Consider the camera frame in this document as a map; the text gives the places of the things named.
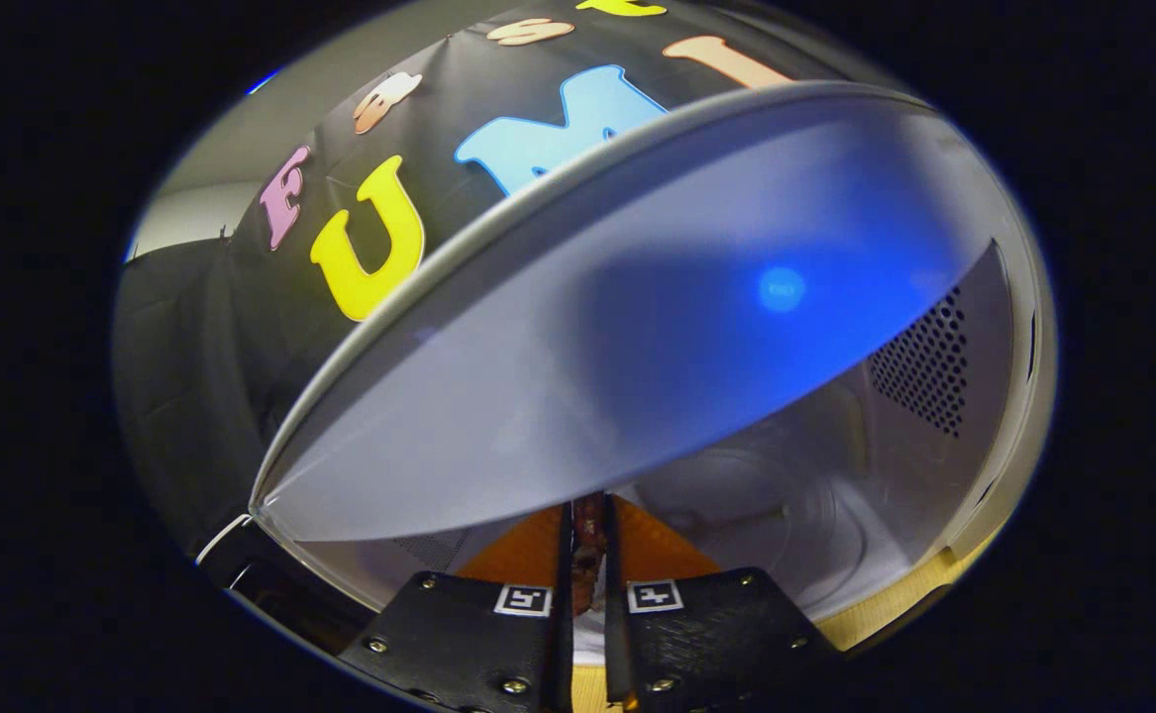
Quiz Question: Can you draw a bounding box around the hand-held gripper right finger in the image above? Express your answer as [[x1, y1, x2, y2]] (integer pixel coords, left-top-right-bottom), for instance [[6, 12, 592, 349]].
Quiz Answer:
[[602, 495, 841, 713]]

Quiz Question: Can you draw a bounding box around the red-brown fried chicken piece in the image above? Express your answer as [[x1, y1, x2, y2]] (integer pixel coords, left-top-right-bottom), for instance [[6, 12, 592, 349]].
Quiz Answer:
[[572, 492, 608, 617]]

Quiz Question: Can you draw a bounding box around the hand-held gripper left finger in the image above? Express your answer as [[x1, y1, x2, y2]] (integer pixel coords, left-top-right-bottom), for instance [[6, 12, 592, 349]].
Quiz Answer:
[[340, 500, 577, 713]]

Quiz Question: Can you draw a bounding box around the white toaster oven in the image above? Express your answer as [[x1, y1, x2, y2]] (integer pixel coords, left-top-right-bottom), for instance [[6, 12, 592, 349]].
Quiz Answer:
[[196, 79, 1059, 664]]

